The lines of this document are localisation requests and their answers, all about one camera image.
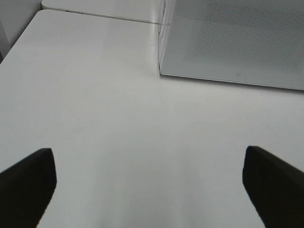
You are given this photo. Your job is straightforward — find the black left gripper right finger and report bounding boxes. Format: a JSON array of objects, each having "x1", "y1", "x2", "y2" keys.
[{"x1": 242, "y1": 146, "x2": 304, "y2": 228}]

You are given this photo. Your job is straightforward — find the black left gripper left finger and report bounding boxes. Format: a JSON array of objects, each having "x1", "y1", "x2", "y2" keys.
[{"x1": 0, "y1": 148, "x2": 57, "y2": 228}]

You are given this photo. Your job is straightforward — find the white microwave door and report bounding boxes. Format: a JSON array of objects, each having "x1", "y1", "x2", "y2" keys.
[{"x1": 161, "y1": 0, "x2": 304, "y2": 90}]

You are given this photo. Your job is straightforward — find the white microwave oven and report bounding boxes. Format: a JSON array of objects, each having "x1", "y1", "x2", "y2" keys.
[{"x1": 158, "y1": 0, "x2": 172, "y2": 75}]

